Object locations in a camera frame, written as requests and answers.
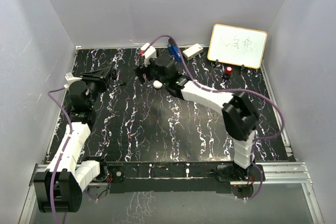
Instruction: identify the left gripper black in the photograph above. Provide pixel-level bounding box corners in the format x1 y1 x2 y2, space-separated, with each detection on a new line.
80 67 112 109

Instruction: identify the black earbud charging case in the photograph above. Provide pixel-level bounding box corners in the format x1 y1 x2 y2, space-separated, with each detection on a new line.
110 68 118 81

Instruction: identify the white earbud charging case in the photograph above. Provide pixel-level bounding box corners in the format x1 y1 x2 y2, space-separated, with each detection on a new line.
153 80 163 89

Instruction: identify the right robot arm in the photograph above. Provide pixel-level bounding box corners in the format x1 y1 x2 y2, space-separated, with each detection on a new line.
134 59 259 180

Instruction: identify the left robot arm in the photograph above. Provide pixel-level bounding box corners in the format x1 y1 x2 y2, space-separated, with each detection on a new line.
33 67 113 214

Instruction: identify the blue stapler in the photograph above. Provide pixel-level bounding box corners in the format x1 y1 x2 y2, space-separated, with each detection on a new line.
167 38 182 62

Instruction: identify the small white box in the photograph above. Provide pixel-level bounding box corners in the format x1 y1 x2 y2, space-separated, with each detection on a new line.
182 44 203 60

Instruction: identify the red emergency stop button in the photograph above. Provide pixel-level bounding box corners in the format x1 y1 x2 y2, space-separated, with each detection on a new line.
223 66 233 80

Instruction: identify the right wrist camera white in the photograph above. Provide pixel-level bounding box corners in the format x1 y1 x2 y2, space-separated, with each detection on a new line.
140 42 157 67

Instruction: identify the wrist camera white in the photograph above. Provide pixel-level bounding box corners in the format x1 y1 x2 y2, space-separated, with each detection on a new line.
140 42 157 67
64 72 82 90

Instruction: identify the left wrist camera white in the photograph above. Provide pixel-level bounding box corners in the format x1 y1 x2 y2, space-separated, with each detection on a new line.
64 72 82 90

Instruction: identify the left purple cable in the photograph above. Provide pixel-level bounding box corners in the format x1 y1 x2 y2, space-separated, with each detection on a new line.
47 84 74 224

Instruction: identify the purple cable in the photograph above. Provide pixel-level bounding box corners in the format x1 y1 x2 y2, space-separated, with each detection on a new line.
47 84 74 224
149 35 286 200

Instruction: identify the whiteboard with yellow frame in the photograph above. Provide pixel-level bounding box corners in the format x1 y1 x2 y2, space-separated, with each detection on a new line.
207 24 268 69

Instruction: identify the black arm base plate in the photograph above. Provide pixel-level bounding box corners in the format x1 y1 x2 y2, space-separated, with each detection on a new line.
89 162 266 194

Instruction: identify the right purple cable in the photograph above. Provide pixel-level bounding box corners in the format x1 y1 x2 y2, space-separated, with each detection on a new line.
149 35 286 200

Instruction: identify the aluminium rail frame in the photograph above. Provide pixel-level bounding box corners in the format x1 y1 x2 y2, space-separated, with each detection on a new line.
18 162 325 224

